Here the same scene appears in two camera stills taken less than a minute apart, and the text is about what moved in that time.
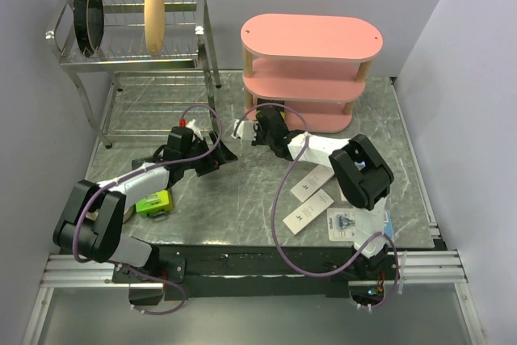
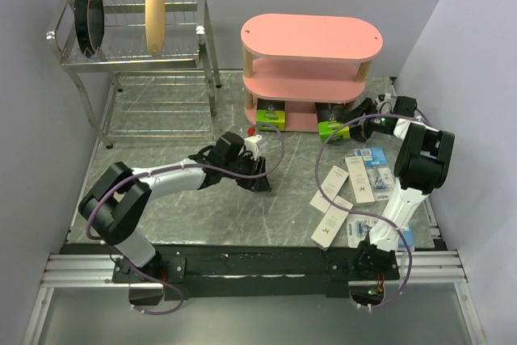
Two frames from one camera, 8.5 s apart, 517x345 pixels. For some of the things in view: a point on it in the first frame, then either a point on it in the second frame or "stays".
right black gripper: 258,131 to 367,107
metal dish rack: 127,90 stays
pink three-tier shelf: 316,64 stays
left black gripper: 218,156 to 258,181
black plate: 90,16 stays
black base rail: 283,272 stays
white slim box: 308,211 to 331,220
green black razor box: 155,204 to 330,116
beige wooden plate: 154,15 stays
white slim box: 315,178 to 331,187
